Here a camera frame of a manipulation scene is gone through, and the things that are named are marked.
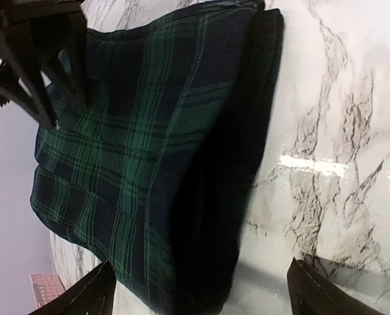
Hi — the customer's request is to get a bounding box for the pink plastic laundry basket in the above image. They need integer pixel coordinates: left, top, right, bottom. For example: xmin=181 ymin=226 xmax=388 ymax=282
xmin=30 ymin=274 xmax=66 ymax=309

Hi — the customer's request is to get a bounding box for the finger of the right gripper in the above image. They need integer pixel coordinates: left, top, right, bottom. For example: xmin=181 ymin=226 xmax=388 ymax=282
xmin=0 ymin=22 xmax=56 ymax=129
xmin=27 ymin=9 xmax=88 ymax=106

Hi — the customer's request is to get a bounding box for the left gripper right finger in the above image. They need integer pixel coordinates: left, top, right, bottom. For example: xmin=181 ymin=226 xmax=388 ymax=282
xmin=287 ymin=258 xmax=390 ymax=314

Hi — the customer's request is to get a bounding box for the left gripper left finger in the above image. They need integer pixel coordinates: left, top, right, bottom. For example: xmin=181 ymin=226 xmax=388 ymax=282
xmin=32 ymin=262 xmax=116 ymax=315

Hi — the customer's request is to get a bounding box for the dark green plaid garment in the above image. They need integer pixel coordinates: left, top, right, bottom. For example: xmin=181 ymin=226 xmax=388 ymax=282
xmin=30 ymin=1 xmax=284 ymax=314

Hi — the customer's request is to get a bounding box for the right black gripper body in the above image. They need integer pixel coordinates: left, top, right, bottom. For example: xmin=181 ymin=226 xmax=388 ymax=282
xmin=0 ymin=1 xmax=83 ymax=20

